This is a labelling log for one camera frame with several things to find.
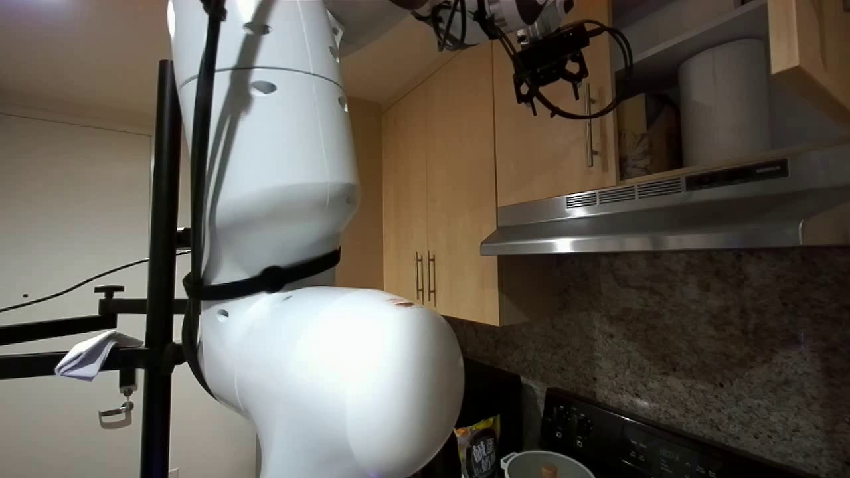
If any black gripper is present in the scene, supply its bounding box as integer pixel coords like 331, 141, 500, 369
509, 23, 589, 117

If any cabinet door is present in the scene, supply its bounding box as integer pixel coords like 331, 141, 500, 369
492, 35, 615, 207

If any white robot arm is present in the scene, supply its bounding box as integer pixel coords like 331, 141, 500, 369
168, 0, 465, 478

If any tall light wood cabinet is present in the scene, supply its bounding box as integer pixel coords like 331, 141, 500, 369
336, 45, 502, 327

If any black electric stove top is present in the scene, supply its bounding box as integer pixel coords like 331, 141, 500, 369
424, 360, 812, 478

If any stainless steel range hood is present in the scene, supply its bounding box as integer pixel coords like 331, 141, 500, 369
481, 141, 850, 254

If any snack bag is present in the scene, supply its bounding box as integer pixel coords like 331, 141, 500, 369
453, 417, 502, 478

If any crumpled white paper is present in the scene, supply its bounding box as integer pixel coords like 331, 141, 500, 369
52, 331, 138, 381

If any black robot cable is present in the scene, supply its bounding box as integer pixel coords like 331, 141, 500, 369
423, 0, 637, 121

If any white vent duct pipe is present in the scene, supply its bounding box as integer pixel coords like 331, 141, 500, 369
678, 37, 771, 167

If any white pot with handles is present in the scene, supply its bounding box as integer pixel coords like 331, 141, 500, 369
500, 449, 595, 478

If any black camera stand pole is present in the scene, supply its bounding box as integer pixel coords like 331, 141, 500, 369
0, 57, 182, 478

